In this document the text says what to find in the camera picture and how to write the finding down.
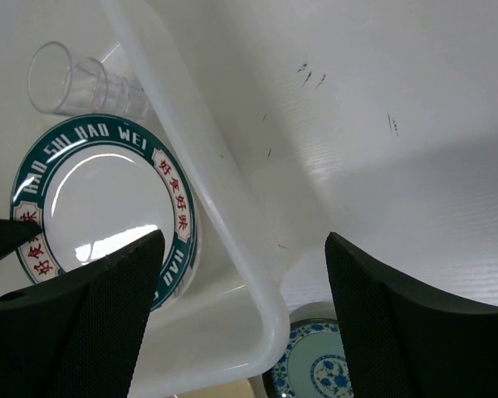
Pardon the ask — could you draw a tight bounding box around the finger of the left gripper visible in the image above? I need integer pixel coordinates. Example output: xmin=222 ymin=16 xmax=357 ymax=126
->
xmin=0 ymin=219 xmax=42 ymax=260

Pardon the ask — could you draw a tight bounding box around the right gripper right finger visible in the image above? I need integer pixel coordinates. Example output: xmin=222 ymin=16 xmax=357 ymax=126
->
xmin=325 ymin=232 xmax=498 ymax=397

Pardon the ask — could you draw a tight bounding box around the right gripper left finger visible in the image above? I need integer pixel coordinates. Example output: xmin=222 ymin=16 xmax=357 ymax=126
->
xmin=0 ymin=231 xmax=165 ymax=397

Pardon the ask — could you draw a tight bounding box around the dark green rimmed white plate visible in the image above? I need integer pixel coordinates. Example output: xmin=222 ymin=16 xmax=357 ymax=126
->
xmin=10 ymin=114 xmax=200 ymax=309

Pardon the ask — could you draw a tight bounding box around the clear plastic bin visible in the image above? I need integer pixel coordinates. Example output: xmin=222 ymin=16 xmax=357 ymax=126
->
xmin=0 ymin=1 xmax=290 ymax=397

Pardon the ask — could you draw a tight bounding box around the clear plastic cup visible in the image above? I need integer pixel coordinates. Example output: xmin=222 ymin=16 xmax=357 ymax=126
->
xmin=27 ymin=41 xmax=150 ymax=121

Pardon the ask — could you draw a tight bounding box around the cream patterned plate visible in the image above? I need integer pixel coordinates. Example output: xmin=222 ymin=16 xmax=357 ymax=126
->
xmin=213 ymin=378 xmax=256 ymax=398

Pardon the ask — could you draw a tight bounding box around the blue patterned plate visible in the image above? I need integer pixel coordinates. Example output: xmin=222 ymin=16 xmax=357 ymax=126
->
xmin=262 ymin=318 xmax=354 ymax=398

